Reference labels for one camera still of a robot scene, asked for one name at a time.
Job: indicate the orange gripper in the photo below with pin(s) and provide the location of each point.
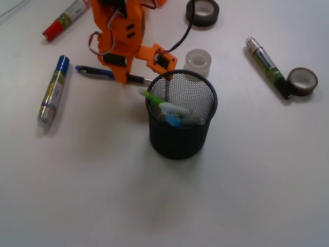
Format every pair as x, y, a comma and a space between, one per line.
121, 30

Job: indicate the dark blue clip pen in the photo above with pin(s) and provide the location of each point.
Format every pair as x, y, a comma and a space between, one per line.
108, 73

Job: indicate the green pen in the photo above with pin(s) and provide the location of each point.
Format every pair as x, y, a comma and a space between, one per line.
154, 100

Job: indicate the light blue pen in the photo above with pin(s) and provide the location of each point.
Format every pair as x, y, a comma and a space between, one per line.
173, 121

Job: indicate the white dotted pen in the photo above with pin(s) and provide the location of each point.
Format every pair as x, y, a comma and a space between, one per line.
188, 117

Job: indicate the black mesh pen holder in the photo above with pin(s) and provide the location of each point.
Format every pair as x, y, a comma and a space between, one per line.
181, 104

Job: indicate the red whiteboard marker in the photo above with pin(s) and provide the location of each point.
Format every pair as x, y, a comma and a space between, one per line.
66, 19

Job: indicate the clear tape roll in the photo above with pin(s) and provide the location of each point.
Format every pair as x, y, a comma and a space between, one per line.
198, 61

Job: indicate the blue whiteboard marker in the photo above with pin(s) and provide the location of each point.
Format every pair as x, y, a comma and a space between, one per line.
50, 102

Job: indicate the black electrical tape roll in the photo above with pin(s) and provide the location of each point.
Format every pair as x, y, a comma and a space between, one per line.
205, 13

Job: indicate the black whiteboard marker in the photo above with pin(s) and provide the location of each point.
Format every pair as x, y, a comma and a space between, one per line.
268, 67

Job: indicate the dark brown tape roll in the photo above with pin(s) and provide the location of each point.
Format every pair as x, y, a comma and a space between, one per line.
302, 81

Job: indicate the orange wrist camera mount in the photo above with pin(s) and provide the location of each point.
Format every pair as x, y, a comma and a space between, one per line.
158, 60

